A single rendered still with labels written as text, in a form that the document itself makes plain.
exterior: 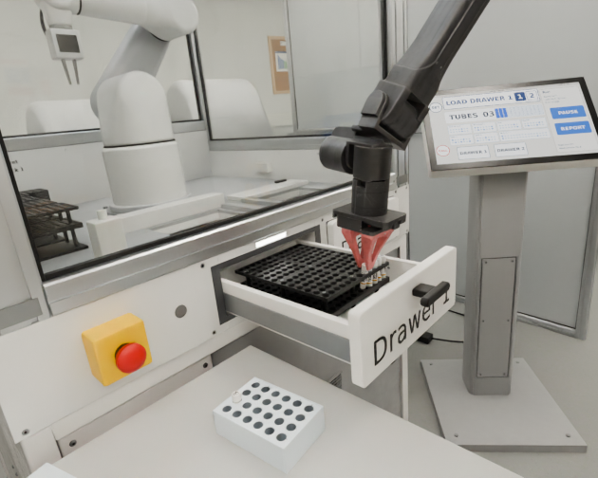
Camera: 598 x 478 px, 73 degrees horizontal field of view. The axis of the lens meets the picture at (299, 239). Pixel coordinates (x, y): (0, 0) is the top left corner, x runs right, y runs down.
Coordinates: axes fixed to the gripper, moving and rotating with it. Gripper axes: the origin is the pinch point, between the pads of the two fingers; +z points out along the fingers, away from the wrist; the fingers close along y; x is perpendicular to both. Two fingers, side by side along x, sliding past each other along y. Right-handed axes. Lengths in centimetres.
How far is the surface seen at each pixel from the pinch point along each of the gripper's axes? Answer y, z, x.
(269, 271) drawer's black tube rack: 15.5, 3.9, 7.6
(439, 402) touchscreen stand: 10, 89, -77
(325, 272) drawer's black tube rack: 6.2, 2.6, 3.1
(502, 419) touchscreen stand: -12, 87, -81
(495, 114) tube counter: 11, -19, -89
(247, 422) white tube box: -0.8, 13.4, 27.5
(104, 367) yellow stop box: 15.4, 7.1, 38.0
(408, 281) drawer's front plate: -10.2, -1.9, 4.6
